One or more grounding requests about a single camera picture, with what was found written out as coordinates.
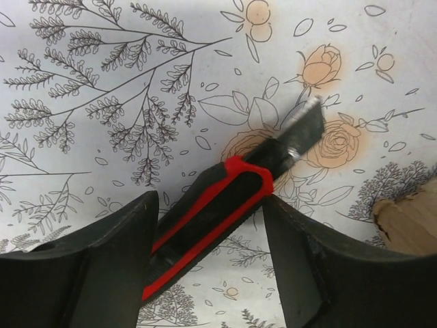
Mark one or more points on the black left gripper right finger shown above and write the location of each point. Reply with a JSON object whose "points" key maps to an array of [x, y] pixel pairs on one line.
{"points": [[328, 279]]}

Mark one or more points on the brown cardboard express box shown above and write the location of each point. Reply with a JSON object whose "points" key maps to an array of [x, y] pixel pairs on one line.
{"points": [[408, 225]]}

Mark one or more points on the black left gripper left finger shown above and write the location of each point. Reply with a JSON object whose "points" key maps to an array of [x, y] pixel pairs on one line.
{"points": [[93, 277]]}

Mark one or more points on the red black utility knife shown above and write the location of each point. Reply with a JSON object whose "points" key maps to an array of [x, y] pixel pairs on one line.
{"points": [[225, 195]]}

